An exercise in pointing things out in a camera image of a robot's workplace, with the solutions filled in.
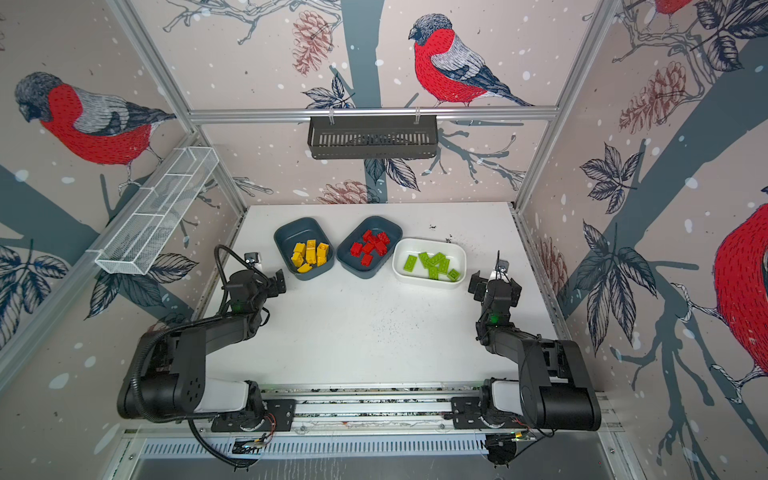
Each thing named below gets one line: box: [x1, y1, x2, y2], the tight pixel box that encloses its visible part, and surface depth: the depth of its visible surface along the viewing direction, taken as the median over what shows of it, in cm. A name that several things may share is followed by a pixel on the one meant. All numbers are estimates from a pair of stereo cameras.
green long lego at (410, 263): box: [403, 254, 418, 273], surface depth 105 cm
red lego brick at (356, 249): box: [350, 242, 363, 258], surface depth 108 cm
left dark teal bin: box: [274, 217, 335, 281], surface depth 106 cm
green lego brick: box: [433, 252, 450, 278], surface depth 104 cm
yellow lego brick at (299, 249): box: [293, 242, 306, 257], surface depth 106 cm
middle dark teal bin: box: [336, 215, 404, 280], surface depth 109 cm
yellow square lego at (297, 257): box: [291, 248, 304, 267], surface depth 105 cm
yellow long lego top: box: [317, 242, 329, 259], surface depth 106 cm
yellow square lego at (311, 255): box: [306, 246, 317, 265], surface depth 105 cm
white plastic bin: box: [392, 238, 467, 290], surface depth 103 cm
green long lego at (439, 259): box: [429, 252, 450, 265], surface depth 105 cm
